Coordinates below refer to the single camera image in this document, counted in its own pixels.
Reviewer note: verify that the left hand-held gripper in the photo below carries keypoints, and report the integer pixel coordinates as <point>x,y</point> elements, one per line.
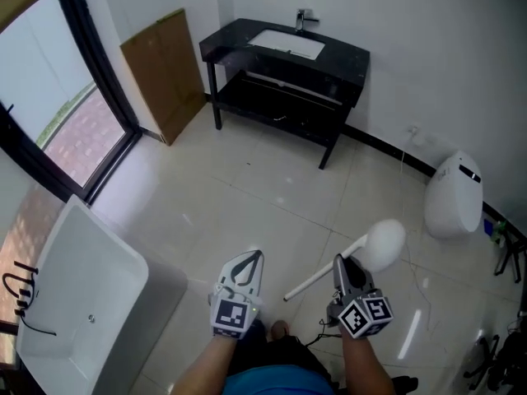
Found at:
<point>232,315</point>

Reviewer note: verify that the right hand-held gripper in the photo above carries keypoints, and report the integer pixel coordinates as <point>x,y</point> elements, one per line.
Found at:
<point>362,315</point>

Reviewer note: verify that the white round-headed brush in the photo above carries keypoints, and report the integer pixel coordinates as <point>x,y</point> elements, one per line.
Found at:
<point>385,245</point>

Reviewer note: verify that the white bathtub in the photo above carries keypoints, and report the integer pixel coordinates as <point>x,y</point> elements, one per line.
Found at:
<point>82,270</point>

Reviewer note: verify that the person's left forearm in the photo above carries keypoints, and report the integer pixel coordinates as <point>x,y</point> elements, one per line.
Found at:
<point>206,368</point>

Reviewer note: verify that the person's right forearm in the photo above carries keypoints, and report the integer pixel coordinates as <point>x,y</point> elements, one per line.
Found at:
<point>366,364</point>

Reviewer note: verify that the person's foot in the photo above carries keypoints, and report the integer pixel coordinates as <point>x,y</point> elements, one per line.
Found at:
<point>279,329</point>

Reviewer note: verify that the person's black trousers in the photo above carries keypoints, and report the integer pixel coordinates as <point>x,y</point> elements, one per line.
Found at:
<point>288,350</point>

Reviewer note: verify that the person's blue shirt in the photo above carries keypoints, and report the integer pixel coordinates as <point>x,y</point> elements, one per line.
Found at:
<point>276,383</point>

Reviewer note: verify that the white toilet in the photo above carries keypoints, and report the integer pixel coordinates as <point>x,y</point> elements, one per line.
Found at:
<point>453,204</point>

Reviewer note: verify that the small blue item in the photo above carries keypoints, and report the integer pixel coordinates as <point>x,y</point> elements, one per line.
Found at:
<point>488,227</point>

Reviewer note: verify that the green bottle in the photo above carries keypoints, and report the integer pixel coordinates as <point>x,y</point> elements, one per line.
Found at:
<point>499,233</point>

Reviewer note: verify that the black office chair base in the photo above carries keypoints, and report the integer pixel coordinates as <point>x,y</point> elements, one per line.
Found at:
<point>486,360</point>

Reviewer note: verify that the black metal stand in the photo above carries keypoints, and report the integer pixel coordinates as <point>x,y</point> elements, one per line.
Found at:
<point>510,257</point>

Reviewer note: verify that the black vanity table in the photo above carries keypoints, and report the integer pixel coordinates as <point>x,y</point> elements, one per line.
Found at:
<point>350,62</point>

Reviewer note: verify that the tall brown cardboard sheet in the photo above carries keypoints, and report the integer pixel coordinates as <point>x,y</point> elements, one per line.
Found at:
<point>164,76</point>

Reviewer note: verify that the white sink basin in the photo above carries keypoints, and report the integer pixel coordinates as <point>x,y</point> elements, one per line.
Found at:
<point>284,43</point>

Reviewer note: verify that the chrome sink faucet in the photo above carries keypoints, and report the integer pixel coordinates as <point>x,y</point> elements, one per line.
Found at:
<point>302,21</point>

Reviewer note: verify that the black glass door frame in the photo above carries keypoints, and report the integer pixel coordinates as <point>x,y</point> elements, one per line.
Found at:
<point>103,80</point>

